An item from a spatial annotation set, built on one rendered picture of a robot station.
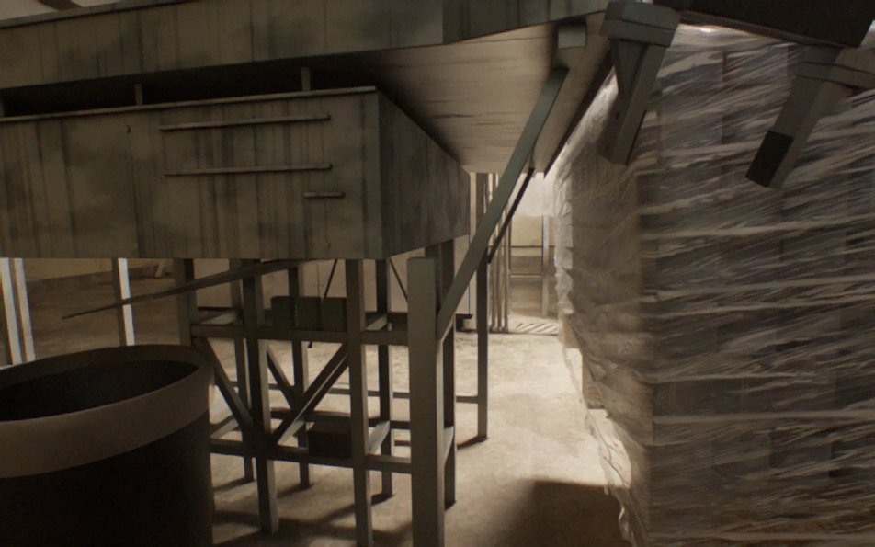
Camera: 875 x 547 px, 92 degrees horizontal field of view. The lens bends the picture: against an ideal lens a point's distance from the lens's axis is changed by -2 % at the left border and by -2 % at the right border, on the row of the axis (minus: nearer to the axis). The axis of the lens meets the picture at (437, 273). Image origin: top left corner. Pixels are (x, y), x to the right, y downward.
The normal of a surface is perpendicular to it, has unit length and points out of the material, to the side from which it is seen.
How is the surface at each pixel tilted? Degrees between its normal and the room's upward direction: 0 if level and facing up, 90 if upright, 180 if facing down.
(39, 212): 90
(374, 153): 90
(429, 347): 90
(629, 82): 114
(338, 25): 90
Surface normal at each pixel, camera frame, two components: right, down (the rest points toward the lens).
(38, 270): 0.98, 0.01
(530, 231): -0.18, 0.12
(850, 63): 0.07, 0.51
